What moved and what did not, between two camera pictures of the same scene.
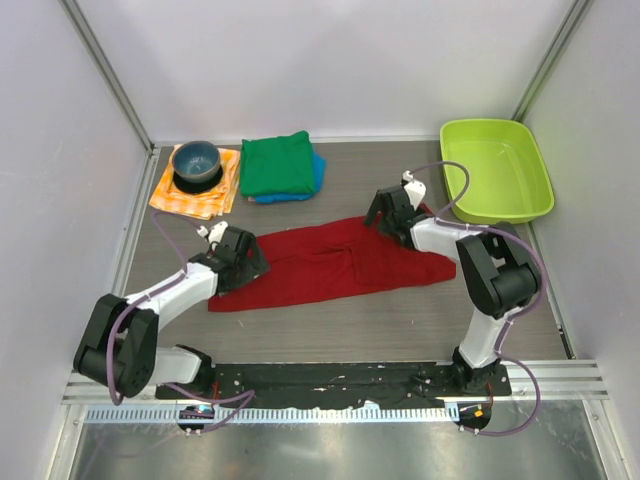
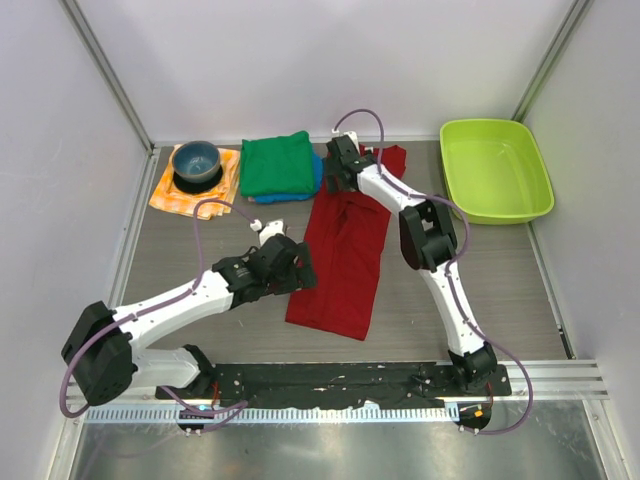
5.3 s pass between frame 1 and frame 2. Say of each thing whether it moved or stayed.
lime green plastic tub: stayed
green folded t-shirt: stayed
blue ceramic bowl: stayed
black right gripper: moved
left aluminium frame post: stayed
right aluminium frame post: stayed
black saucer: stayed
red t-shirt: moved
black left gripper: moved
